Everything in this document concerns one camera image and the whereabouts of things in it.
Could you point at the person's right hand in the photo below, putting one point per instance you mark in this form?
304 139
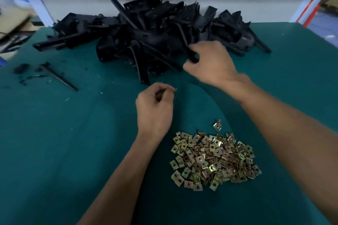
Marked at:
214 64

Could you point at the person's left hand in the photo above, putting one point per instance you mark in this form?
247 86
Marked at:
156 111

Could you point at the black plastic bracket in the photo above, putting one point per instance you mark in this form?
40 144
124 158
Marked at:
191 57
261 44

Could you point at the pile of black plastic brackets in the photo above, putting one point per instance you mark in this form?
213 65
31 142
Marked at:
148 32

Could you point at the pile of brass clip nuts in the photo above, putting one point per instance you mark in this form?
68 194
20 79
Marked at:
214 161

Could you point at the person's right forearm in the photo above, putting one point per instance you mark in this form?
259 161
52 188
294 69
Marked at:
290 138

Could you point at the person's left forearm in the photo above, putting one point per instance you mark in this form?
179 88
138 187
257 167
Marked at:
119 190

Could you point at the thin black plastic strip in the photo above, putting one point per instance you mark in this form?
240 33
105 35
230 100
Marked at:
58 76

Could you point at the green table cloth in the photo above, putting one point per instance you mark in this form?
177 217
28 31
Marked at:
53 148

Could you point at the small black plastic scrap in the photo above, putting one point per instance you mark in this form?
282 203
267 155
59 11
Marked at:
21 68

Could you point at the brown cardboard piece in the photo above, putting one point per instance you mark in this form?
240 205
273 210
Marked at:
13 19

